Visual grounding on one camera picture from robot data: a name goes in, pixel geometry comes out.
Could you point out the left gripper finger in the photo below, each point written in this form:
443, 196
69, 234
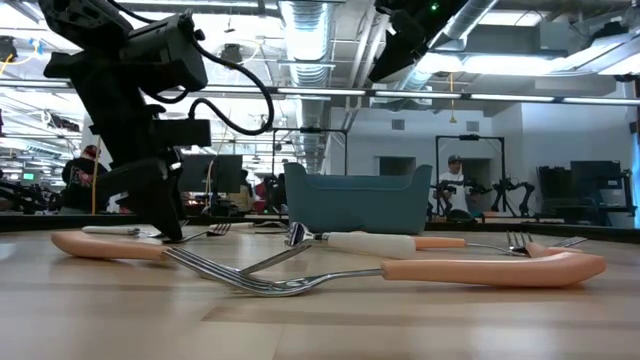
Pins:
176, 200
150, 190

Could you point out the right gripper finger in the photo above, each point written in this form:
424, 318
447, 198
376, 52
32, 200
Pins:
397, 50

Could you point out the black fork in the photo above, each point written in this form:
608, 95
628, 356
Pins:
270, 226

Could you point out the black background robot arm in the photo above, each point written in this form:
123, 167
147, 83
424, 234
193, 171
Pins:
520, 192

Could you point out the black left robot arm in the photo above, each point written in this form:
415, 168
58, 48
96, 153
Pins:
75, 20

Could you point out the black computer monitor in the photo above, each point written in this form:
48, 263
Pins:
595, 175
225, 172

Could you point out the person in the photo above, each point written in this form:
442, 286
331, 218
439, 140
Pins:
80, 190
455, 185

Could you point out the long ceiling light bar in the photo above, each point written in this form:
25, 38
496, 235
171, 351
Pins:
320, 91

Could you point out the blue plastic bin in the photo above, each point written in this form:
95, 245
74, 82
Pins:
357, 210

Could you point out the silver ceiling air duct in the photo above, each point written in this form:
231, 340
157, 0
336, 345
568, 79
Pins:
307, 40
450, 30

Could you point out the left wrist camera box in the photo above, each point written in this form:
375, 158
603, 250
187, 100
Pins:
170, 55

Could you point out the black rig frame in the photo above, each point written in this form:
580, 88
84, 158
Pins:
310, 130
470, 136

